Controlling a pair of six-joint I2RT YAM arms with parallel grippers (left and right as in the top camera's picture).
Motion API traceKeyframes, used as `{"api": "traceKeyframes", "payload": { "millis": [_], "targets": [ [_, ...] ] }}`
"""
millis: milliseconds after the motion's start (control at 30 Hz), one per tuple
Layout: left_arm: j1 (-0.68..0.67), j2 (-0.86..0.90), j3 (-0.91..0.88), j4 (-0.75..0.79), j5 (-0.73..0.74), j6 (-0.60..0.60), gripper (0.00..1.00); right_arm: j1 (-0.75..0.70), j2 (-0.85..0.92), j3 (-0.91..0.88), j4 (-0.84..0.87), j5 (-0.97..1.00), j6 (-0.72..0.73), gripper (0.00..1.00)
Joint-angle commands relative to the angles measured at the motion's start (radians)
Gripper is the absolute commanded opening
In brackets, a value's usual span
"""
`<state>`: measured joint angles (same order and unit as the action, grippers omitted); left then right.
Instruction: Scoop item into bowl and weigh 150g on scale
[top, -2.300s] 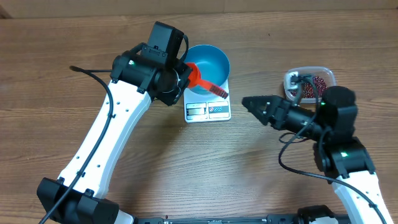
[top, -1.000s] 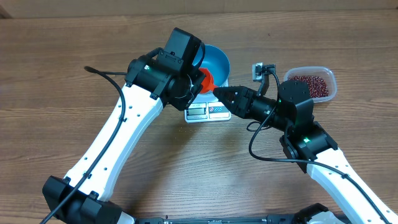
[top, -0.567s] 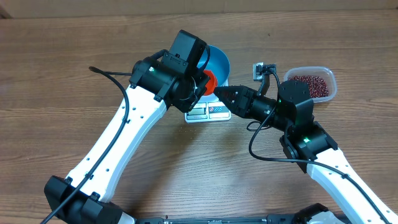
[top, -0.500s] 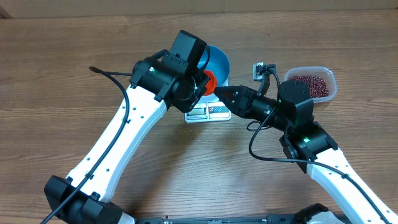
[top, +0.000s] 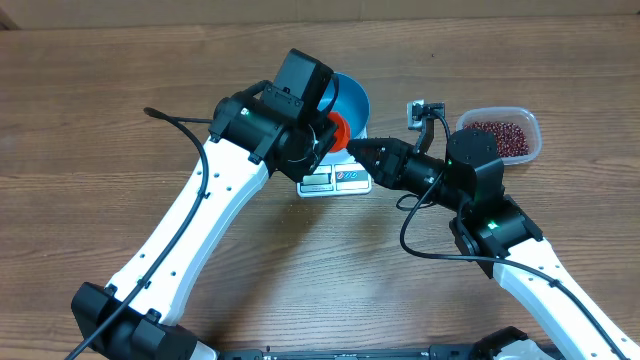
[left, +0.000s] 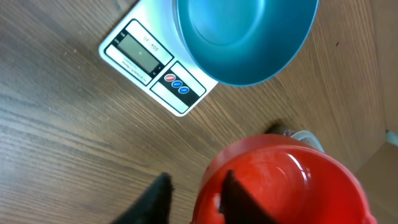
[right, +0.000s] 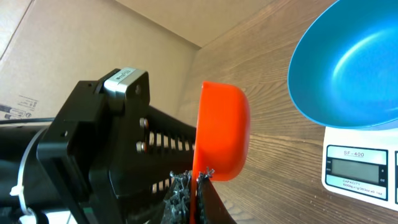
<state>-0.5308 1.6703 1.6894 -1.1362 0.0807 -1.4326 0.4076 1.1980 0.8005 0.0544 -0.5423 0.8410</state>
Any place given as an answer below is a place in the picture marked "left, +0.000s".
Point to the red plastic measuring scoop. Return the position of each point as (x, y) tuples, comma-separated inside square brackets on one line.
[(287, 179)]

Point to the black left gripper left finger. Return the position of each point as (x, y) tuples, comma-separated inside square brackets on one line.
[(153, 206)]

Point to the clear plastic food container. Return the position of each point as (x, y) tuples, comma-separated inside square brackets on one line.
[(304, 136)]

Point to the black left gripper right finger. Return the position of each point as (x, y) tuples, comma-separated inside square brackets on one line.
[(239, 202)]

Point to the blue bowl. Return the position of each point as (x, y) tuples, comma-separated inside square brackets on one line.
[(244, 42)]

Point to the white digital kitchen scale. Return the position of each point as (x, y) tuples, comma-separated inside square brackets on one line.
[(147, 47)]

